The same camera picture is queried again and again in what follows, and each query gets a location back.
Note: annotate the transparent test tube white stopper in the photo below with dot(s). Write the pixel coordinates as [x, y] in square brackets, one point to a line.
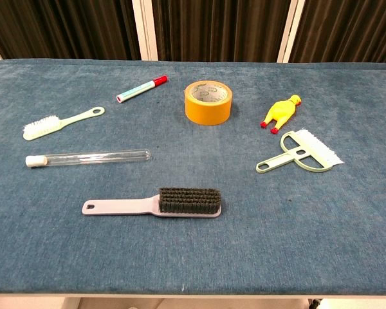
[99, 157]

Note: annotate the dark pleated curtain panel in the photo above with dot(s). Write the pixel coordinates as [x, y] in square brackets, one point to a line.
[61, 29]
[350, 30]
[218, 29]

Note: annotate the yellow rubber chicken toy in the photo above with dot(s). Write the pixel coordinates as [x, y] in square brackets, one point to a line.
[281, 111]

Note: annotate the red capped white marker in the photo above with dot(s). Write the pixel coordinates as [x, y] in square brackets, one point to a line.
[141, 88]

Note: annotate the yellow-brown packing tape roll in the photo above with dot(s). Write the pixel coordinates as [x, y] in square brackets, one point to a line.
[206, 112]

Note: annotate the wide green white-bristle brush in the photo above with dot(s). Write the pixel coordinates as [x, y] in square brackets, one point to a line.
[312, 148]

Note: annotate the grey brush dark bristles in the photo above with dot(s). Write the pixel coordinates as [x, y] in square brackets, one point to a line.
[122, 206]

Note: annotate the blue table cloth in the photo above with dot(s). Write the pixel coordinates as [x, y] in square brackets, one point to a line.
[193, 257]

